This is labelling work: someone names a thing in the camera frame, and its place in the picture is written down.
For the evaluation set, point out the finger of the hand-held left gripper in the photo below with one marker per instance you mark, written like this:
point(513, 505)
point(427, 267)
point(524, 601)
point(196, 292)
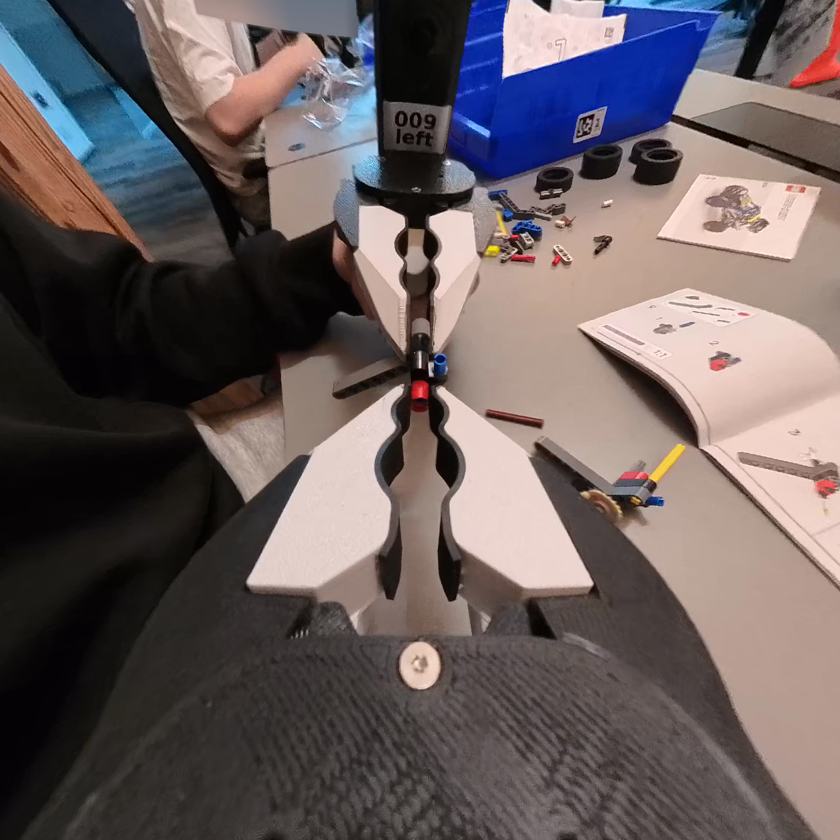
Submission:
point(456, 262)
point(377, 269)

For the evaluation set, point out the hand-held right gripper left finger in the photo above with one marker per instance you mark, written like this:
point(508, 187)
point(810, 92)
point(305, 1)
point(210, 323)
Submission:
point(328, 518)

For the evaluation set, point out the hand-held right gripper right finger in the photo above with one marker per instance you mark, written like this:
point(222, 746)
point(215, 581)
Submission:
point(512, 518)

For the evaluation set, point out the dark grey lego beam assembly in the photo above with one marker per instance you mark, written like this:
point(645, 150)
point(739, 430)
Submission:
point(420, 395)

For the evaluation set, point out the person's left forearm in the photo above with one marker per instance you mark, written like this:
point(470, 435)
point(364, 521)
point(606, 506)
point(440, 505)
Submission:
point(249, 308)

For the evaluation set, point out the pile of loose lego pieces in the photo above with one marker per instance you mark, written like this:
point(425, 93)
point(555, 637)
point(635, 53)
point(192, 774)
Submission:
point(522, 236)

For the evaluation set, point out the dark red lego axle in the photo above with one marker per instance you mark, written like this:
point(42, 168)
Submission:
point(515, 418)

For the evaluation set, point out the lego gear and yellow axle assembly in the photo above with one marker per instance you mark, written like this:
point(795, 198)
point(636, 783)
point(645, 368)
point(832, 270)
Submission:
point(630, 489)

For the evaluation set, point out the black rubber lego tyre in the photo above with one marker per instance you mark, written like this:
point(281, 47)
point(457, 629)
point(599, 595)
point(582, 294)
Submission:
point(554, 178)
point(601, 162)
point(646, 145)
point(658, 167)

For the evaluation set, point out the black lego connector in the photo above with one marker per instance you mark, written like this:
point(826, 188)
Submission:
point(602, 244)

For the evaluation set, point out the person's left hand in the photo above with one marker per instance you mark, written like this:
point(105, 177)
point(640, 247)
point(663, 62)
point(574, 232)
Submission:
point(346, 269)

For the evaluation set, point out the clear plastic bag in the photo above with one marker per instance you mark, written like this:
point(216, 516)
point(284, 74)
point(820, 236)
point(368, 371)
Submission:
point(331, 92)

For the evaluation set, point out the white paper sheets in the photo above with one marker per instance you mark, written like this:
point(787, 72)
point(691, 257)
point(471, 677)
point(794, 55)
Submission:
point(558, 36)

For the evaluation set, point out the blue plastic bin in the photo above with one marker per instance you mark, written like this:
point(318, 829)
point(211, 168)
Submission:
point(558, 111)

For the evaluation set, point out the person's black clothing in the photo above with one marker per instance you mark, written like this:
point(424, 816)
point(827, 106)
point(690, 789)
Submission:
point(85, 525)

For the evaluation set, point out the open instruction booklet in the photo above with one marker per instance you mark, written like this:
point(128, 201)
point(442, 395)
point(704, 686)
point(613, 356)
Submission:
point(735, 380)

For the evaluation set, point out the black office chair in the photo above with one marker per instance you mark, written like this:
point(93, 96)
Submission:
point(131, 85)

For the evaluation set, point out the closed instruction booklet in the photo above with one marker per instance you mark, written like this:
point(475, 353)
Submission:
point(741, 216)

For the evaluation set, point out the orange cone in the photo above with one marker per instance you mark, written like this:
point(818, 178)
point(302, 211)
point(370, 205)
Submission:
point(817, 69)

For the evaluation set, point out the wooden post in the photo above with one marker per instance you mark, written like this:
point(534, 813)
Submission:
point(39, 170)

